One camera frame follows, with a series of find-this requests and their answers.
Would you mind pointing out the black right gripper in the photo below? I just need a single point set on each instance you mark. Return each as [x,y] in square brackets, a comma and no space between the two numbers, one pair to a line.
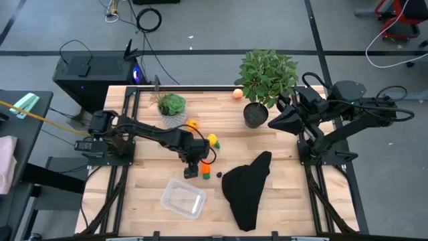
[311,100]

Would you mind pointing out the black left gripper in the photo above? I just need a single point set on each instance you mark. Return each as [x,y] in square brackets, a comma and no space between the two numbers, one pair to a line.
[196,152]

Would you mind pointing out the clear plastic tupperware container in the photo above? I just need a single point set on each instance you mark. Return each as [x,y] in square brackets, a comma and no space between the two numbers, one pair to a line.
[183,199]

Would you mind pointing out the yellow toy lemon green leaf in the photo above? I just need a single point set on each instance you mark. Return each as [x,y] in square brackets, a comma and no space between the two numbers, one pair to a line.
[212,139]

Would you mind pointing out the orange toy fruit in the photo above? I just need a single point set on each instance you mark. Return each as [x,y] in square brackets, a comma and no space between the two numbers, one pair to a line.
[192,124]

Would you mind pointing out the pink toy peach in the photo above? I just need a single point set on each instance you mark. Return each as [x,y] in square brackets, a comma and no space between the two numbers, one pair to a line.
[237,93]

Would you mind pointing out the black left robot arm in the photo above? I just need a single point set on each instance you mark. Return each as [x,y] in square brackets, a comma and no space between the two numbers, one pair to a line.
[150,130]

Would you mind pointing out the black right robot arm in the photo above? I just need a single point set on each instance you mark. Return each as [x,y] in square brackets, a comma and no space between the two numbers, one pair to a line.
[351,127]

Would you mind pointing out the green potted tree black pot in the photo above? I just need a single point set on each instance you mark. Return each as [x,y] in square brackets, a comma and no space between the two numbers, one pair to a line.
[264,77]

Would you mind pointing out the black cloth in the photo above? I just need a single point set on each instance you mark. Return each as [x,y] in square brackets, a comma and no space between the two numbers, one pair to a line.
[245,190]

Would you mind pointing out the succulent in white patterned pot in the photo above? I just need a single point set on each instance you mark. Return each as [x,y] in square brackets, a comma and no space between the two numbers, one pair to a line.
[172,105]

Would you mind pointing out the black computer tower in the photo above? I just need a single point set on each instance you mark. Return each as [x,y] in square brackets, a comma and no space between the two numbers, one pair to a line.
[100,83]

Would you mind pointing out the black side desk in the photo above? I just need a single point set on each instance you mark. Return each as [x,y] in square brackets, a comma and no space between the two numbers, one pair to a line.
[30,127]

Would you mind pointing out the red and black chair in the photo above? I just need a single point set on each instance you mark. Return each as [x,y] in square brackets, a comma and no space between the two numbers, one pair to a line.
[414,10]

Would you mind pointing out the mint green stapler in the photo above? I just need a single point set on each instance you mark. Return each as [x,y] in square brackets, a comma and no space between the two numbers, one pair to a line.
[24,105]

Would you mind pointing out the pink cloth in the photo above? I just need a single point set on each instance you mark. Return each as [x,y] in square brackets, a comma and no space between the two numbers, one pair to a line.
[6,164]

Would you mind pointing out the black aluminium rig frame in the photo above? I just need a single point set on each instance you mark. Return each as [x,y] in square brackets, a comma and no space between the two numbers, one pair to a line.
[200,89]

